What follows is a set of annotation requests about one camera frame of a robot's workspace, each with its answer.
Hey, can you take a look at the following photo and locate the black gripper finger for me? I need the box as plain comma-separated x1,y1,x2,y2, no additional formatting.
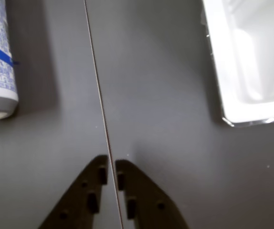
38,154,109,229
115,159,190,229

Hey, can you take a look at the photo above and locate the white sandwich package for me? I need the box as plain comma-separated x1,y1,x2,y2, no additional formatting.
200,0,274,128

